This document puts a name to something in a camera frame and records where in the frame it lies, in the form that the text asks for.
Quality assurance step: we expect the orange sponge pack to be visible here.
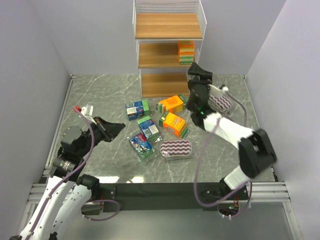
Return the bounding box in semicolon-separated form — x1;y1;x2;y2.
177;40;195;65
159;111;190;139
155;94;187;114

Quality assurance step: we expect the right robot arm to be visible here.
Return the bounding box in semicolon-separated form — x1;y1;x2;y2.
186;62;277;200

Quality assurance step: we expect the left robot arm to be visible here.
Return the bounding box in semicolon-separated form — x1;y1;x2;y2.
11;116;126;240

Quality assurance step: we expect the middle wooden shelf board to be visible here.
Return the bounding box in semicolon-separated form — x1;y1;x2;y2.
137;41;197;69

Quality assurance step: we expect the top wooden shelf board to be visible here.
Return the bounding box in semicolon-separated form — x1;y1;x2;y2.
135;13;203;40

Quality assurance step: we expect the purple wavy sponge pack right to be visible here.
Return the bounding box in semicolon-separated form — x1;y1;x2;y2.
208;94;233;115

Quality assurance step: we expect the purple wavy sponge pack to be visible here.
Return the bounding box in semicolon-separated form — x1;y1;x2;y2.
208;94;233;115
159;138;194;161

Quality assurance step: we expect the blue green sponge pack upper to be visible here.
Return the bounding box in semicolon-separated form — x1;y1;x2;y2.
125;99;150;121

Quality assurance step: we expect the blue green sponge pack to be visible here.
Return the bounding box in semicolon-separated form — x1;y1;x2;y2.
137;115;160;143
125;99;150;121
128;133;155;161

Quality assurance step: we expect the blue green sponge pack lower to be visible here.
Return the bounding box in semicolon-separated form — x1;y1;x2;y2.
128;133;155;161

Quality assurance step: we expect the blue green sponge pack middle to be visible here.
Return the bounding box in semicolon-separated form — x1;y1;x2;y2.
137;115;160;143

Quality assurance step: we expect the purple wavy sponge pack centre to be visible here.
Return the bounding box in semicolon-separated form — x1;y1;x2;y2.
159;138;194;161

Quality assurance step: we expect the black base beam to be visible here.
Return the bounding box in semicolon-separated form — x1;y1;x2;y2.
100;182;249;211

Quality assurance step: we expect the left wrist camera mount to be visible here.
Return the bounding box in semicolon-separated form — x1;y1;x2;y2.
75;104;94;119

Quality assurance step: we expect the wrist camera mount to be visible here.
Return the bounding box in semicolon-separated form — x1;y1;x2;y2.
75;104;94;119
208;84;229;97

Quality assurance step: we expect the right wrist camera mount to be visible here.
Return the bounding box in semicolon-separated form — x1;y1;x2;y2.
208;84;229;97

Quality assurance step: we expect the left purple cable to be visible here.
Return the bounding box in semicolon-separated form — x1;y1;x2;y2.
27;109;121;240

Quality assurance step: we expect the purple cable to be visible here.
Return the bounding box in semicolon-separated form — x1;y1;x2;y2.
27;109;121;240
193;91;252;218

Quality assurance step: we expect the white wire shelf rack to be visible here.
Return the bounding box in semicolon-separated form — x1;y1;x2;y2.
132;0;207;99

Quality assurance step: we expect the left aluminium rail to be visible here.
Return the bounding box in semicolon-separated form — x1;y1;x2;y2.
24;74;77;213

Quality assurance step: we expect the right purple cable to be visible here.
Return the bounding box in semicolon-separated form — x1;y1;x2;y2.
193;91;252;218

